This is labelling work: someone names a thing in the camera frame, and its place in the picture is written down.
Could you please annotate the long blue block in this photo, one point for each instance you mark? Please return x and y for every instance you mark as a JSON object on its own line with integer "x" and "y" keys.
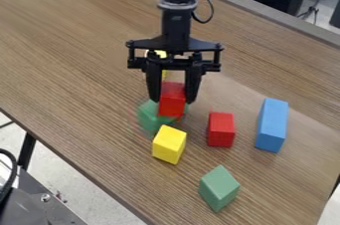
{"x": 272, "y": 124}

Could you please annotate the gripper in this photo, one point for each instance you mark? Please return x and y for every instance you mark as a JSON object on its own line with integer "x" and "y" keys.
{"x": 177, "y": 30}

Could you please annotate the black metal stand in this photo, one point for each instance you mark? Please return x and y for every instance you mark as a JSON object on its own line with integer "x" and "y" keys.
{"x": 26, "y": 199}

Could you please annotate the yellow block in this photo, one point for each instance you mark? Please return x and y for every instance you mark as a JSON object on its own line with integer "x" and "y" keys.
{"x": 161, "y": 54}
{"x": 169, "y": 144}

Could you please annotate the green block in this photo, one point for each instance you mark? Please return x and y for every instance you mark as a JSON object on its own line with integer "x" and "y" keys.
{"x": 149, "y": 121}
{"x": 218, "y": 187}

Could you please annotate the red block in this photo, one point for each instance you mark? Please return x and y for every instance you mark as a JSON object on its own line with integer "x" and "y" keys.
{"x": 221, "y": 129}
{"x": 172, "y": 101}

